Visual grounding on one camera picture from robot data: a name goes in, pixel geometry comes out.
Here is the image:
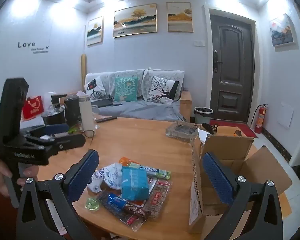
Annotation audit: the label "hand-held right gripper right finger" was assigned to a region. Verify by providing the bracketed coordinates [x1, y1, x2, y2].
[201, 152, 285, 240]

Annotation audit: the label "clear drinking glass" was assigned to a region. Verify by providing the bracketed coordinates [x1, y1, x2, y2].
[91, 105, 101, 130]

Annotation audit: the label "green blue candy strip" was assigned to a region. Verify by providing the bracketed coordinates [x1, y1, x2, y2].
[128, 162, 171, 180]

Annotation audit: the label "orange snack packet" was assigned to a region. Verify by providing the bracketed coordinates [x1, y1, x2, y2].
[118, 157, 141, 167]

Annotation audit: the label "teal tree pillow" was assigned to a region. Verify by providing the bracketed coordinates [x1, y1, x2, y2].
[114, 76, 139, 102]

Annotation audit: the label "black wall lettering sticker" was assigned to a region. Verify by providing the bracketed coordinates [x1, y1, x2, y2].
[17, 41, 51, 54]

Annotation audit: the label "teal snack packet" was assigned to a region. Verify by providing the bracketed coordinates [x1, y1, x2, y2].
[121, 166, 151, 201]

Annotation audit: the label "white bottle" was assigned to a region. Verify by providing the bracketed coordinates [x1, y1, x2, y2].
[78, 95, 95, 132]

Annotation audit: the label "black scissors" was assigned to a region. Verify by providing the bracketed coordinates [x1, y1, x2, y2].
[201, 123, 219, 134]

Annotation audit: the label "black thermos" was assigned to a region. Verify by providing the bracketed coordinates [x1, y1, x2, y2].
[64, 95, 81, 128]

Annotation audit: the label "dark brown door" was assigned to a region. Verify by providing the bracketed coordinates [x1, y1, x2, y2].
[209, 14, 255, 125]

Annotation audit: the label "white blue packet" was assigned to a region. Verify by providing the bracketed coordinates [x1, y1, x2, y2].
[87, 163, 123, 193]

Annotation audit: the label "white black deer pillow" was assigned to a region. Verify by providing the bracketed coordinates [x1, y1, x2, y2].
[146, 75, 180, 104]

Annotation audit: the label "red paper bag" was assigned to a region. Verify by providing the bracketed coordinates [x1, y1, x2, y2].
[22, 95, 44, 120]

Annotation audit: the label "red door mat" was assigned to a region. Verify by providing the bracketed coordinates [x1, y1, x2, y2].
[216, 120, 259, 138]

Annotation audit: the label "wide framed tree painting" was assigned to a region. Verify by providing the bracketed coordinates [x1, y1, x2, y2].
[113, 3, 157, 38]

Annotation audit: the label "framed orange hill painting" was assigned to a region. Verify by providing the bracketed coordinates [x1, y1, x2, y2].
[166, 1, 192, 32]

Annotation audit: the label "cardboard box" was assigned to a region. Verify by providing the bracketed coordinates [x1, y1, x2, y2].
[188, 126, 293, 234]

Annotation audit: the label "white wall panel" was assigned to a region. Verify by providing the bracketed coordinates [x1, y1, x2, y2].
[277, 102, 294, 130]

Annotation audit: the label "grey trash bin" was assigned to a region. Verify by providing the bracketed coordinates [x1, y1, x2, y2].
[193, 106, 214, 125]

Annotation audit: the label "wooden sofa armrest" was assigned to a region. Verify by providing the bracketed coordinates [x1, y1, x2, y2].
[179, 91, 192, 122]

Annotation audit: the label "white black tree pillow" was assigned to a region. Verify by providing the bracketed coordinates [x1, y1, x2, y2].
[84, 75, 106, 101]

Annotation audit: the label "black tablet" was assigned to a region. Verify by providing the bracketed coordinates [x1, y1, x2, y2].
[91, 99, 114, 108]

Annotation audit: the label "white paper sheet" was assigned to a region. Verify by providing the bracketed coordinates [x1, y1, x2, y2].
[197, 127, 211, 144]

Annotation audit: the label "person's left forearm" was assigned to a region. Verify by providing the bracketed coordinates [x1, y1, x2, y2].
[0, 179, 22, 240]

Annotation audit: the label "rolled bamboo mat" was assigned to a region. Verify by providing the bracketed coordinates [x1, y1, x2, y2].
[80, 54, 87, 92]

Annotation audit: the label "small framed landscape painting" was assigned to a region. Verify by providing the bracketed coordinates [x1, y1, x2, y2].
[86, 16, 104, 46]

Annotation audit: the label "red fire extinguisher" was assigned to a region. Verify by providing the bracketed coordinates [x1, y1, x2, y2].
[254, 103, 269, 134]

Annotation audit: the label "black pot with lid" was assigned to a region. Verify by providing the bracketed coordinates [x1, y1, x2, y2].
[41, 107, 66, 126]

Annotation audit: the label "glass ashtray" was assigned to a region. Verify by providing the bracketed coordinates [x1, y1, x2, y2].
[165, 120, 201, 139]

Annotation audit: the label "green jelly cup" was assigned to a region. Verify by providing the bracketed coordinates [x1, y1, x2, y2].
[85, 197, 101, 212]

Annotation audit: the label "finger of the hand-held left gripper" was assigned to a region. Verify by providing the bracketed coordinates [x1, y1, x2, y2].
[27, 133, 86, 156]
[20, 123, 70, 138]

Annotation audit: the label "black door handle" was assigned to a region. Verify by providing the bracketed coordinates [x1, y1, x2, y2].
[213, 50, 224, 73]

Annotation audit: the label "frameless mountain canvas painting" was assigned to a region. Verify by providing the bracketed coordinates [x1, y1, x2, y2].
[269, 13, 297, 47]

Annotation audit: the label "clear packet brown contents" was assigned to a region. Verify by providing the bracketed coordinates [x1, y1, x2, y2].
[142, 177, 173, 216]

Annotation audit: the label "dark blue snack bar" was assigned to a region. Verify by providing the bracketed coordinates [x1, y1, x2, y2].
[97, 190, 152, 224]

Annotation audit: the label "grey sofa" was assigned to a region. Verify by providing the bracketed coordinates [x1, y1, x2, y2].
[84, 68, 192, 122]

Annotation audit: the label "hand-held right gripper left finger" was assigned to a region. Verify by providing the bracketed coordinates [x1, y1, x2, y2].
[16, 149, 100, 240]

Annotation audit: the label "black eyeglasses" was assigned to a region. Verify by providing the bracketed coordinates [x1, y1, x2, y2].
[77, 129, 96, 140]

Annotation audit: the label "black remote control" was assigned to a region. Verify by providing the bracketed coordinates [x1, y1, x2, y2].
[95, 115, 118, 124]

